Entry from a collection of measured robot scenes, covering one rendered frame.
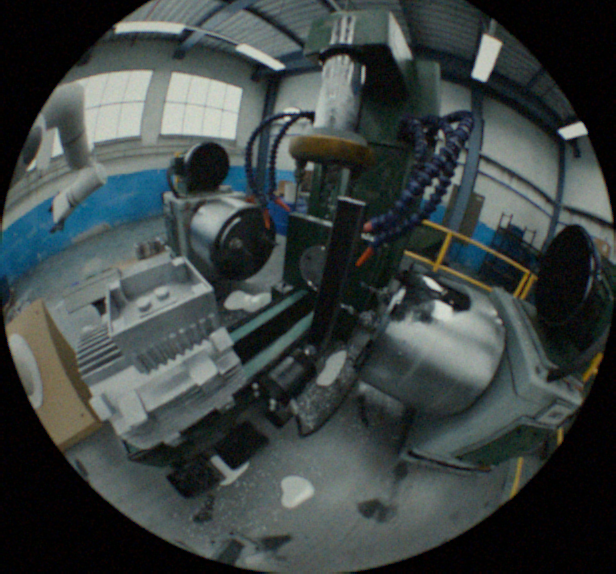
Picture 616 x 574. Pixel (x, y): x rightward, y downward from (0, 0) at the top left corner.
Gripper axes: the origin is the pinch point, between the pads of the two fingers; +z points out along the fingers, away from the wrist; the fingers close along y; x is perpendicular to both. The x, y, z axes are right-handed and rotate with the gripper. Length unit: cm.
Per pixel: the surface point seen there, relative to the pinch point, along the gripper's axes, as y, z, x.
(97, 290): 39, -31, -19
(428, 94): 26, -116, -48
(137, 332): 49, -49, -41
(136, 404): 55, -44, -42
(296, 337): 70, -66, -22
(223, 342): 56, -56, -37
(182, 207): 25, -55, 5
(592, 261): 62, -91, -75
